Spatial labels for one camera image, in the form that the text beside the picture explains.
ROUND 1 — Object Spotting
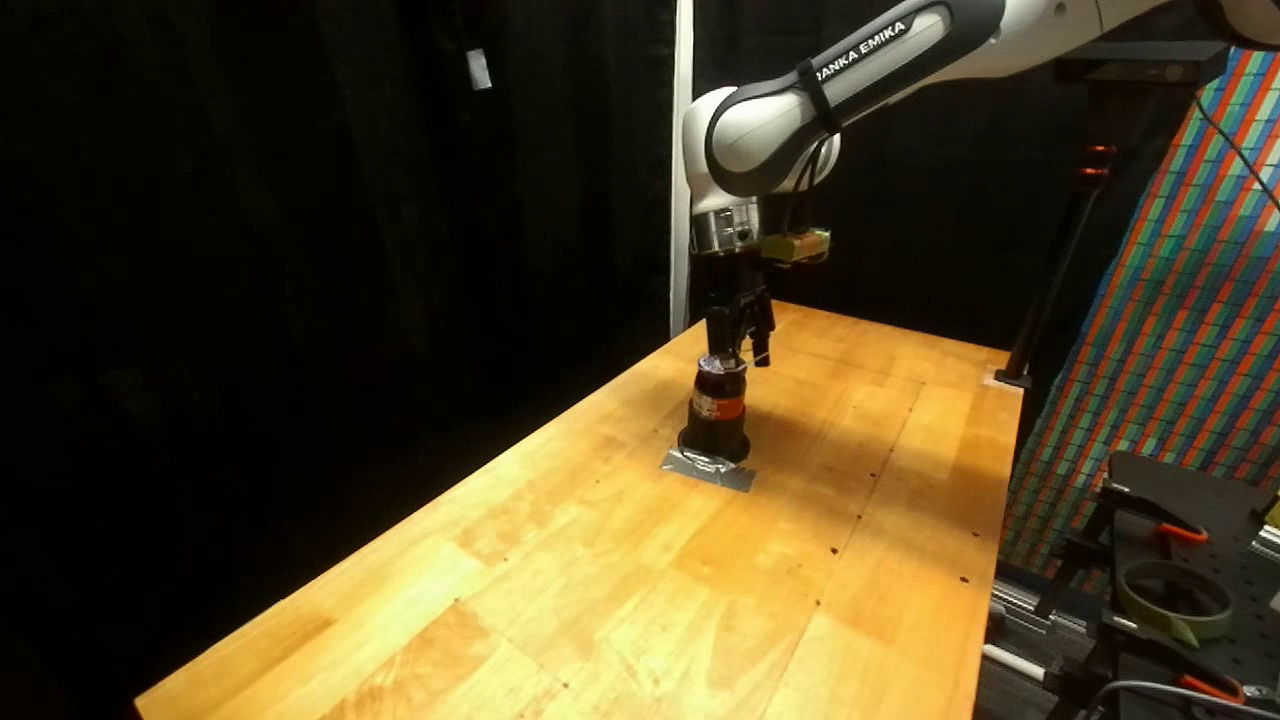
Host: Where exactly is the large grey duct tape piece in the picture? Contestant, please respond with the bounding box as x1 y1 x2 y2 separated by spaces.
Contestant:
658 442 758 495

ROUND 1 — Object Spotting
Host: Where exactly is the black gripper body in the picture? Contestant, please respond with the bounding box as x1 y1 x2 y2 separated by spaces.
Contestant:
690 248 778 328

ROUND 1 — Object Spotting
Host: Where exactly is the orange clamp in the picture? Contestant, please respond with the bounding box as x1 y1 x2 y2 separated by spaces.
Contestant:
1150 516 1216 551
1170 671 1250 704

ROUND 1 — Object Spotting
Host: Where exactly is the black cable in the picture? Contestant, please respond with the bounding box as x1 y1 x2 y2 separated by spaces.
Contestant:
1189 83 1280 213

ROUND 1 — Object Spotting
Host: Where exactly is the black camera tripod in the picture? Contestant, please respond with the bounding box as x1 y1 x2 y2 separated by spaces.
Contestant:
997 132 1123 392

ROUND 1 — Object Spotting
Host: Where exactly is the multicoloured checkered board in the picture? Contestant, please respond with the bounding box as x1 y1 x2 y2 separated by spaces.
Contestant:
998 45 1280 584

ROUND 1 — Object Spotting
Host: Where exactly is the aluminium rail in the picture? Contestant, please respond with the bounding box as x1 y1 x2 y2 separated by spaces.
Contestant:
985 563 1117 694

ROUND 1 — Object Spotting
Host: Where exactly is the olive tape roll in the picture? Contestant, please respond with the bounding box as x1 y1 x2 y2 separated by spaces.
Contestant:
1117 554 1241 651

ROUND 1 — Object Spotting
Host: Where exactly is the white vertical pole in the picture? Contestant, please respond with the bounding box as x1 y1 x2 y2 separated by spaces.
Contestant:
662 0 699 335

